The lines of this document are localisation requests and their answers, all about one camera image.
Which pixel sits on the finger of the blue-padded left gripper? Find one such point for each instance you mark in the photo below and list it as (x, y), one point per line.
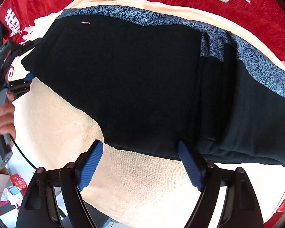
(28, 76)

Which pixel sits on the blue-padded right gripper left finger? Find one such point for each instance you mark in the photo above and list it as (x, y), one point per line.
(39, 206)

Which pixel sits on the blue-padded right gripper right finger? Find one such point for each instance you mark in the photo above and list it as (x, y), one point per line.
(241, 207)

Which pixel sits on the black pants with blue waistband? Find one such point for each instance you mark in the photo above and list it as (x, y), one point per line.
(152, 81)

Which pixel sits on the person's left hand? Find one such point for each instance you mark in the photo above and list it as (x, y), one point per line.
(7, 117)

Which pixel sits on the red box on floor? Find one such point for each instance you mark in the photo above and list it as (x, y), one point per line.
(18, 181)

